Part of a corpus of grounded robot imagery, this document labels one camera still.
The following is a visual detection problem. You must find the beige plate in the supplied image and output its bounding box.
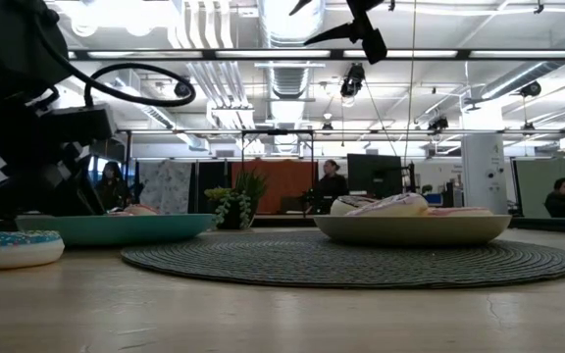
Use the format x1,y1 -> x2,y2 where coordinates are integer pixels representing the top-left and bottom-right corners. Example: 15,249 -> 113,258
313,214 -> 513,247

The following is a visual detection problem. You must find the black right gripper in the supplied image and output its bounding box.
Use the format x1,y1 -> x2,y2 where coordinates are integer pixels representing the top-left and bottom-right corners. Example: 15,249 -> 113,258
289,0 -> 389,66

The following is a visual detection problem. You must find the patterned grey curtain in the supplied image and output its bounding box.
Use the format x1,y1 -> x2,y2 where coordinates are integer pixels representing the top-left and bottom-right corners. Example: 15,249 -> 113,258
137,160 -> 194,216

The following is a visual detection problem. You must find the tan donut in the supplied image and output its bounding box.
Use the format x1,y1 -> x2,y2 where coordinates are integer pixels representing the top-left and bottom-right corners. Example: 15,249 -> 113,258
107,203 -> 162,217

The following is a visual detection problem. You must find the teal plate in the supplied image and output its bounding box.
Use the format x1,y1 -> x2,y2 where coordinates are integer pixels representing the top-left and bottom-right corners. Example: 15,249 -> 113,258
15,213 -> 216,247

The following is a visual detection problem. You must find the black table edge rail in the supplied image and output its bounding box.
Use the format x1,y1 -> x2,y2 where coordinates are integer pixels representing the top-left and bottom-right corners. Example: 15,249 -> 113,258
0,214 -> 565,235

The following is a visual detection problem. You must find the black metal stand frame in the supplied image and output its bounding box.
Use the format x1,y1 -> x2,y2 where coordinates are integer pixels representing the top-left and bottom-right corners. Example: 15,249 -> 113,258
239,128 -> 316,217

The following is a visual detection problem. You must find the green partition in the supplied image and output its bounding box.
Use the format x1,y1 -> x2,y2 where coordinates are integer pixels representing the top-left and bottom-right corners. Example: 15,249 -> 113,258
510,156 -> 565,220

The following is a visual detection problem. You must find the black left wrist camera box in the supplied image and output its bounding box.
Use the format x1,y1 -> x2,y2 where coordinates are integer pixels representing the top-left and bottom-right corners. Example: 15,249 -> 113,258
36,103 -> 118,144

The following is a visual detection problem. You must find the orange partition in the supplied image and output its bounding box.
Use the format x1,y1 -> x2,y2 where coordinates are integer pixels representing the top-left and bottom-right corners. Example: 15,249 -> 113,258
231,159 -> 319,216

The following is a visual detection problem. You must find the white donut with dark icing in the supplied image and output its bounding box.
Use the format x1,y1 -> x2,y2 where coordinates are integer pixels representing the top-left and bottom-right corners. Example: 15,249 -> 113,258
330,195 -> 380,217

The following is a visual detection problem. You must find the black overhead camera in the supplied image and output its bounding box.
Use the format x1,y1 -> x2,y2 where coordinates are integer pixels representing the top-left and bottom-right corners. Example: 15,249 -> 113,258
339,62 -> 367,98

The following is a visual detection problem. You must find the green potted plant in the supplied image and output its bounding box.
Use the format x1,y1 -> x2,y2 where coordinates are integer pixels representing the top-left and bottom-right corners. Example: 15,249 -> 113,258
203,170 -> 268,231

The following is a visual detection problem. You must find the round grey woven placemat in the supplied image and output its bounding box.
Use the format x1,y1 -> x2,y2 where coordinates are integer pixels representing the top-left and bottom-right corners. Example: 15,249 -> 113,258
120,228 -> 565,290

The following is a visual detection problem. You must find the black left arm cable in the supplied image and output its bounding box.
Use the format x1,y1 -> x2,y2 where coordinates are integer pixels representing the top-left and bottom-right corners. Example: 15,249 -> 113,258
41,28 -> 198,108

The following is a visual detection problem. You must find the black computer monitor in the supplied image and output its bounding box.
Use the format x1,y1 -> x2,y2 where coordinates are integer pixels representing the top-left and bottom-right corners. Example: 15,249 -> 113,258
346,153 -> 404,200

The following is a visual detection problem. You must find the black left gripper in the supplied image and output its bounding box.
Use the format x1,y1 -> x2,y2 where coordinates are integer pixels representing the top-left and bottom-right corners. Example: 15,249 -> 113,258
0,110 -> 107,220

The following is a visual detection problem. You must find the black frame bar with lights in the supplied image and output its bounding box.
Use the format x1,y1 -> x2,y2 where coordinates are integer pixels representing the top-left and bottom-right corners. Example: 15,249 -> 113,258
66,47 -> 565,62

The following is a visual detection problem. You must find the white donut with blue sprinkles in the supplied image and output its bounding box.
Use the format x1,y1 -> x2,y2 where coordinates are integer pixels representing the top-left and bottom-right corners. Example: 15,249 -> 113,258
0,229 -> 66,272

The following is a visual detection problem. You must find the thin hanging cable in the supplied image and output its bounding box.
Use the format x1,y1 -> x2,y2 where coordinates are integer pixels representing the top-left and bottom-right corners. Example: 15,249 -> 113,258
402,0 -> 419,166

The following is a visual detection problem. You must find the white pillar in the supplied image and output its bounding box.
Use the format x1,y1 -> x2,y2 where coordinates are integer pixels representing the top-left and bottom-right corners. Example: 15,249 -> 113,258
460,132 -> 510,216

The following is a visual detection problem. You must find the pink iced donut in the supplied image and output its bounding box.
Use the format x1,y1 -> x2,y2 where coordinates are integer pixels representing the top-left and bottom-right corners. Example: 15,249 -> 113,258
427,206 -> 494,218

